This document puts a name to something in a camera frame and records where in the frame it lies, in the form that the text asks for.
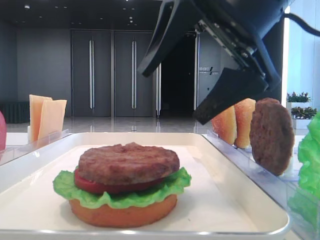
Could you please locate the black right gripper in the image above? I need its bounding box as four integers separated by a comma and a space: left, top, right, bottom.
137, 0, 292, 125

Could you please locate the red tomato slice standing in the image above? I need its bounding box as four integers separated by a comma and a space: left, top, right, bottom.
0, 112, 7, 151

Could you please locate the clear right long rail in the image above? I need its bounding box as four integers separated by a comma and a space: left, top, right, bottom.
203, 130, 320, 240

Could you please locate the black camera cable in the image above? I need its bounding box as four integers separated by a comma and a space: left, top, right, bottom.
282, 12, 320, 37

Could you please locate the orange cheese slice rear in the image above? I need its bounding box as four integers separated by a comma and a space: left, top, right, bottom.
29, 94, 53, 143

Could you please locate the brown meat patty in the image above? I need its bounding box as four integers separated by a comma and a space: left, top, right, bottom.
249, 98, 295, 176
77, 142, 180, 185

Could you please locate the upper flower planter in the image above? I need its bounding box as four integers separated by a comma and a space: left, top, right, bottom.
286, 92, 312, 112

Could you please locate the yellow cheese slice front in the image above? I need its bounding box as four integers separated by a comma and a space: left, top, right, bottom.
38, 99, 67, 140

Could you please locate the lower flower planter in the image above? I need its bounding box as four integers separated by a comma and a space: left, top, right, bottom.
291, 106, 317, 130

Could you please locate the green lettuce leaf standing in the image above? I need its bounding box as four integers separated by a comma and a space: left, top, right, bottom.
288, 113, 320, 228

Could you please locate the brown meat patty front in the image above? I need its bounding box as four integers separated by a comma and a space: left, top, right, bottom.
77, 142, 180, 185

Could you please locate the green lettuce leaf on bun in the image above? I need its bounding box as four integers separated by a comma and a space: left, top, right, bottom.
53, 167, 192, 209

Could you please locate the brown meat patty rear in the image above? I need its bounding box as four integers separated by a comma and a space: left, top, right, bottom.
249, 98, 295, 176

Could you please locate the bottom bread bun slice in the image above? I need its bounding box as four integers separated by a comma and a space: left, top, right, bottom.
69, 194, 178, 228

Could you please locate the flower planter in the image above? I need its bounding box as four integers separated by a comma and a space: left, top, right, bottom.
286, 92, 312, 112
291, 106, 317, 130

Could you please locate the red tomato slice on stack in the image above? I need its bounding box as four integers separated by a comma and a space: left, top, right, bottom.
74, 168, 164, 194

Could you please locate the orange bread bun slice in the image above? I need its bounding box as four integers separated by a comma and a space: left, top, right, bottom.
211, 106, 237, 145
234, 98, 256, 149

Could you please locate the white rectangular tray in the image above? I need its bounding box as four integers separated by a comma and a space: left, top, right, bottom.
0, 132, 292, 240

